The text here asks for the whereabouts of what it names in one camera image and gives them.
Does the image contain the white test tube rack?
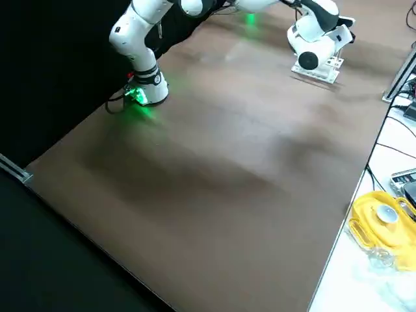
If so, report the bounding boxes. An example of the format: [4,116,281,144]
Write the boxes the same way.
[291,53,345,85]

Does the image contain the yellow plastic basket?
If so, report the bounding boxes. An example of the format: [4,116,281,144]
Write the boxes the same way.
[348,190,416,271]

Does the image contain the small grey round bowl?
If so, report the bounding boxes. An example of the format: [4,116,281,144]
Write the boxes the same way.
[376,204,399,226]

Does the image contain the silver electronics box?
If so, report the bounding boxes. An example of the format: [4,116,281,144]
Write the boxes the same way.
[389,168,416,196]

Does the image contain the clear glass jar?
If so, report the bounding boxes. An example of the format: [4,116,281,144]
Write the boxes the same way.
[366,245,397,270]

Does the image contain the black desktop device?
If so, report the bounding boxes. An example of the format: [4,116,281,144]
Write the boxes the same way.
[402,182,416,209]

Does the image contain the black power adapter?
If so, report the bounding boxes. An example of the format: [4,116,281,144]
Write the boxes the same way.
[402,99,416,120]

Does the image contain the black arm foot cable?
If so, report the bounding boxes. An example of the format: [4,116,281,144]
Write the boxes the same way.
[105,87,137,114]

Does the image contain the aluminium frame rail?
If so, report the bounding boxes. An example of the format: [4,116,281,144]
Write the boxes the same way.
[0,152,34,185]

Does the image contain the aluminium frame post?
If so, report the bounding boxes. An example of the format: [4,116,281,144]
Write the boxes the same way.
[382,41,416,103]

